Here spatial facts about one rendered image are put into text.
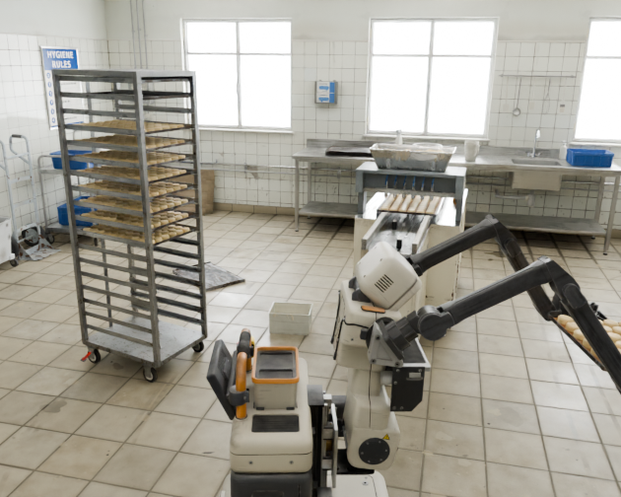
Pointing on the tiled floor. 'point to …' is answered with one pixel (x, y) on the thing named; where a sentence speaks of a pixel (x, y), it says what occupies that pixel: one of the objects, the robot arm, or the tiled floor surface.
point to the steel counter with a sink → (521, 170)
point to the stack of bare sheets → (217, 278)
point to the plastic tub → (290, 318)
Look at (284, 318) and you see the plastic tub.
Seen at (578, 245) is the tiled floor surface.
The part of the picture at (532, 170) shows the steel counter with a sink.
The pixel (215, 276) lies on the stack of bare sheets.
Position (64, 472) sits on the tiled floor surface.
